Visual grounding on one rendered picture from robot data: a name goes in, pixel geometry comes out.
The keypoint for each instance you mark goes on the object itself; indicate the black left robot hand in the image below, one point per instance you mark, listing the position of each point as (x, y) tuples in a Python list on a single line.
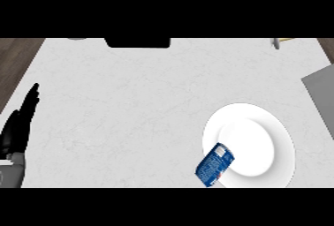
[(20, 123)]

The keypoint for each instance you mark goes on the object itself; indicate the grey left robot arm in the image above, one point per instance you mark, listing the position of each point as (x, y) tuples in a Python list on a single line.
[(10, 172)]

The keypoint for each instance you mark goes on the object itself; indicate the blue printed box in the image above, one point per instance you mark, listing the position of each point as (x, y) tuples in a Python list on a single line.
[(214, 165)]

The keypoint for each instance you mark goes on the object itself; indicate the white round plate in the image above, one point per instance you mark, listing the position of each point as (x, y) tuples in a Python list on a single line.
[(254, 141)]

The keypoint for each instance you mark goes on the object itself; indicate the black appliance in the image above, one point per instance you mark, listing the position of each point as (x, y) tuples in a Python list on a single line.
[(137, 43)]

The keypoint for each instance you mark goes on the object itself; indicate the grey flat panel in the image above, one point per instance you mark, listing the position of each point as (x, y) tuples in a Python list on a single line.
[(322, 95)]

